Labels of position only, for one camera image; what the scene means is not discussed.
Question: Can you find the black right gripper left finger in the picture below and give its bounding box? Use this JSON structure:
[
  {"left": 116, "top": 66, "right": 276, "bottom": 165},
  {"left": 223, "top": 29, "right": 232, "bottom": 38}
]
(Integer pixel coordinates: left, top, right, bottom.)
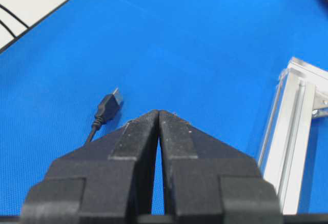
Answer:
[{"left": 20, "top": 110, "right": 158, "bottom": 223}]

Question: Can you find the blue table mat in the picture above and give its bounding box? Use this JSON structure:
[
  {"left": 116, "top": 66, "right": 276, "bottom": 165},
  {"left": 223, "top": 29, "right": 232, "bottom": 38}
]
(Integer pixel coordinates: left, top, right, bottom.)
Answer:
[{"left": 1, "top": 0, "right": 327, "bottom": 215}]

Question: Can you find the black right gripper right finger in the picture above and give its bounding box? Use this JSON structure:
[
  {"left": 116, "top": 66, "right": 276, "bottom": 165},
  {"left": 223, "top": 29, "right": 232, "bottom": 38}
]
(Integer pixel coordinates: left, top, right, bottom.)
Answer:
[{"left": 159, "top": 110, "right": 283, "bottom": 223}]

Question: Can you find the black cable on white surface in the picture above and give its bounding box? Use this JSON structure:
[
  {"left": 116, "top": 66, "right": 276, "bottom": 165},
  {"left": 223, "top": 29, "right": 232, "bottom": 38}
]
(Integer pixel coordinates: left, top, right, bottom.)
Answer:
[{"left": 0, "top": 4, "right": 28, "bottom": 29}]

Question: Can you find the black USB cable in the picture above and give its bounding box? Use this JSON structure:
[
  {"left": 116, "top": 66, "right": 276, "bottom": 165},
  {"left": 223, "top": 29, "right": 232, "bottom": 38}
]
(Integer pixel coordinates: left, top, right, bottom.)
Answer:
[{"left": 86, "top": 87, "right": 124, "bottom": 144}]

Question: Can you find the silver aluminium extrusion frame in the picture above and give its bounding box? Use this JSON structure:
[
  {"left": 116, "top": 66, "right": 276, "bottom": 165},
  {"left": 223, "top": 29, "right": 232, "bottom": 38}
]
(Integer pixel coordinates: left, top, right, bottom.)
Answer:
[{"left": 258, "top": 57, "right": 327, "bottom": 215}]

